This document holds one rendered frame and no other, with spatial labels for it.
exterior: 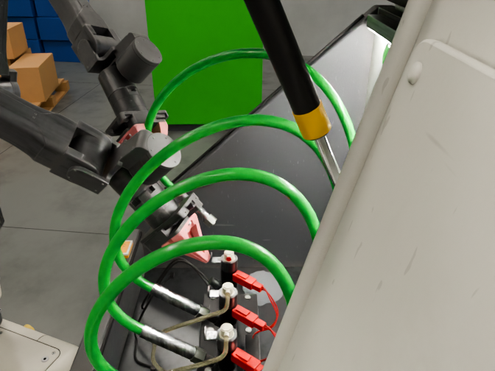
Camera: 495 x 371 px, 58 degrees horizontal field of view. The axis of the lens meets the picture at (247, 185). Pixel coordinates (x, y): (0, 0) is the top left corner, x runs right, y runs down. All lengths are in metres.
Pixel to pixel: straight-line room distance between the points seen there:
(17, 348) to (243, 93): 2.83
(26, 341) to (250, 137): 1.23
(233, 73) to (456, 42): 3.78
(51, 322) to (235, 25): 2.63
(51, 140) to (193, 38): 3.30
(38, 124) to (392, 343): 0.57
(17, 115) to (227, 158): 0.48
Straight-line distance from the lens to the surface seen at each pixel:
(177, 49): 3.94
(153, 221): 0.70
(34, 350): 1.84
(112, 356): 0.92
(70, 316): 2.34
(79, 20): 0.91
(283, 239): 1.11
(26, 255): 2.82
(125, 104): 0.82
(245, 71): 3.95
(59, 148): 0.66
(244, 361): 0.62
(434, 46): 0.20
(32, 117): 0.67
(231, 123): 0.53
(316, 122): 0.27
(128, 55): 0.81
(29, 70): 4.82
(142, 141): 0.64
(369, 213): 0.21
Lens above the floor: 1.56
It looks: 29 degrees down
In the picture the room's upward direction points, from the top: straight up
